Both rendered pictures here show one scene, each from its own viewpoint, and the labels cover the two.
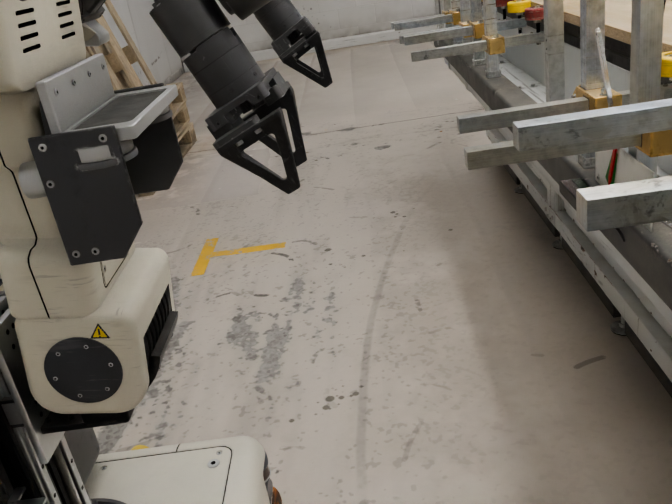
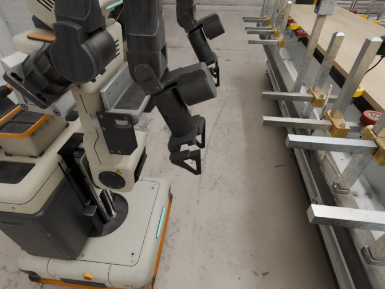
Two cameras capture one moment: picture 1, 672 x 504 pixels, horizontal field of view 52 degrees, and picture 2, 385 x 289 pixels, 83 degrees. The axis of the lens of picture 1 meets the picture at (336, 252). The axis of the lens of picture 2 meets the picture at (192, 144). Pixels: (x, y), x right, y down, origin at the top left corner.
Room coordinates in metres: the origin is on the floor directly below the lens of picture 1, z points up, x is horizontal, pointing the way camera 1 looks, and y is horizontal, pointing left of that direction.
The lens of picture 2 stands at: (0.28, 0.03, 1.37)
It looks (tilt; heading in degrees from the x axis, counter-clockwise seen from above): 41 degrees down; 3
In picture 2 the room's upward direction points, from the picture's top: straight up
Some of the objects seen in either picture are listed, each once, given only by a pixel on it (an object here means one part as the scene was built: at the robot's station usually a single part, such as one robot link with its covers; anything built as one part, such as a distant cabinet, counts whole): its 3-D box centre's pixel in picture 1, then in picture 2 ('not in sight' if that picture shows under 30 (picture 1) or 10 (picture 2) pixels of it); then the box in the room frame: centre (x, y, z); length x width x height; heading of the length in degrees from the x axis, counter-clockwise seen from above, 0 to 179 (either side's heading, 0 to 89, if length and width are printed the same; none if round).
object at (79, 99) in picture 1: (108, 146); (128, 105); (0.90, 0.27, 0.99); 0.28 x 0.16 x 0.22; 177
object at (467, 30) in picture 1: (464, 32); (270, 32); (2.53, -0.59, 0.83); 0.43 x 0.03 x 0.04; 86
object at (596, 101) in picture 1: (596, 101); (315, 96); (1.30, -0.55, 0.84); 0.14 x 0.06 x 0.05; 176
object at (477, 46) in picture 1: (477, 47); (274, 42); (2.28, -0.57, 0.81); 0.43 x 0.03 x 0.04; 86
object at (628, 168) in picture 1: (620, 176); (316, 133); (1.10, -0.51, 0.75); 0.26 x 0.01 x 0.10; 176
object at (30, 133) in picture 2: not in sight; (33, 127); (0.93, 0.68, 0.87); 0.23 x 0.15 x 0.11; 177
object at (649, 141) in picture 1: (651, 128); (335, 123); (1.05, -0.53, 0.85); 0.14 x 0.06 x 0.05; 176
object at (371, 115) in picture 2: not in sight; (368, 126); (1.02, -0.65, 0.85); 0.08 x 0.08 x 0.11
